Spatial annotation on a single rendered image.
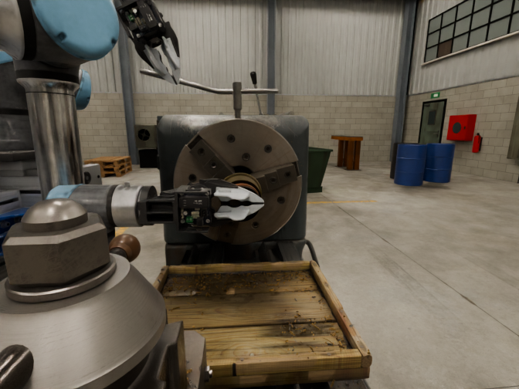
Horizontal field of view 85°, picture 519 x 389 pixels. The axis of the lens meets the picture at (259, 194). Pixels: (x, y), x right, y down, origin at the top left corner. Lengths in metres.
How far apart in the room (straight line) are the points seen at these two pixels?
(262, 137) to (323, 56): 10.78
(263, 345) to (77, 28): 0.53
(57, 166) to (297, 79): 10.63
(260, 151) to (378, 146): 11.40
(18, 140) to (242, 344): 0.71
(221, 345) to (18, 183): 0.63
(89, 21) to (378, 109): 11.67
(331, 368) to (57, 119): 0.62
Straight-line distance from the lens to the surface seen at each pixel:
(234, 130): 0.69
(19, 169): 0.89
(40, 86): 0.66
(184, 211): 0.49
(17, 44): 0.53
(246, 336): 0.52
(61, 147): 0.65
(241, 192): 0.53
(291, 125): 0.87
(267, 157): 0.69
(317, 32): 11.55
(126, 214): 0.52
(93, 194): 0.55
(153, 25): 0.66
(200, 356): 0.29
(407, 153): 6.96
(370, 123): 11.85
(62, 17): 0.51
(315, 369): 0.47
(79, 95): 0.98
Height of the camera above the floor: 1.21
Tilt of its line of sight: 13 degrees down
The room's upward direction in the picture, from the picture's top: straight up
